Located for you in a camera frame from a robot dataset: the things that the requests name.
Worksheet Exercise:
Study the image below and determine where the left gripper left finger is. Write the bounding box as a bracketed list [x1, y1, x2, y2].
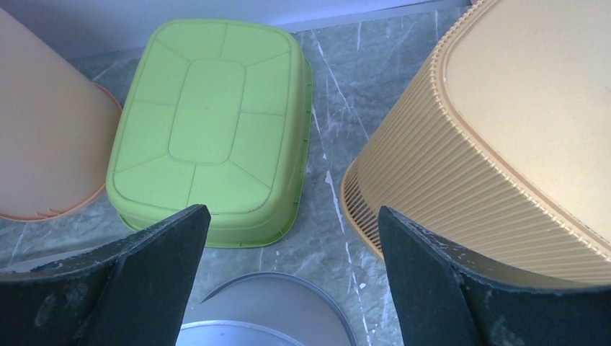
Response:
[1, 205, 211, 345]

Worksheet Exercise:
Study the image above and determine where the grey plastic bucket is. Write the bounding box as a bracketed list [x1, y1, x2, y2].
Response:
[176, 272, 357, 345]

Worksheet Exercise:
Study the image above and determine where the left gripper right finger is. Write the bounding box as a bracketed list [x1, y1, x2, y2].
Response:
[378, 206, 610, 345]

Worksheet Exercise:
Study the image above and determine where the large orange plastic bucket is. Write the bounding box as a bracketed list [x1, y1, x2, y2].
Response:
[1, 12, 122, 222]

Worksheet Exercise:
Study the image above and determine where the green plastic basin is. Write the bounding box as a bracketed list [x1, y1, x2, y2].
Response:
[106, 19, 313, 248]

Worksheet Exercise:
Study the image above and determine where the yellow slatted waste basket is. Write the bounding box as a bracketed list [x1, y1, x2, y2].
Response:
[340, 1, 610, 285]

